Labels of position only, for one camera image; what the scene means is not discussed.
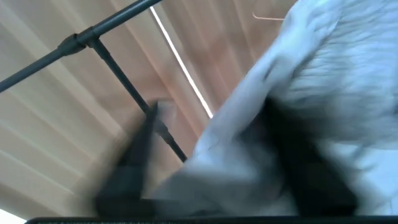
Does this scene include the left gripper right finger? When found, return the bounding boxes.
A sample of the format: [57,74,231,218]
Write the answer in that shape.
[264,99,358,216]

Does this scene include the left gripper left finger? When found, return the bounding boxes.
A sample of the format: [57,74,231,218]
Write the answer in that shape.
[96,103,160,217]

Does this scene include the pale grey shorts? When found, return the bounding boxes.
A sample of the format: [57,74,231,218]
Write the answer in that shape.
[149,0,398,218]

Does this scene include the pink clothes hanger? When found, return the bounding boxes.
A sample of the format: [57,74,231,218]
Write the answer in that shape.
[252,12,285,22]

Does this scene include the black clothes rack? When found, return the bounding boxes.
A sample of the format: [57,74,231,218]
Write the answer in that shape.
[0,0,188,163]

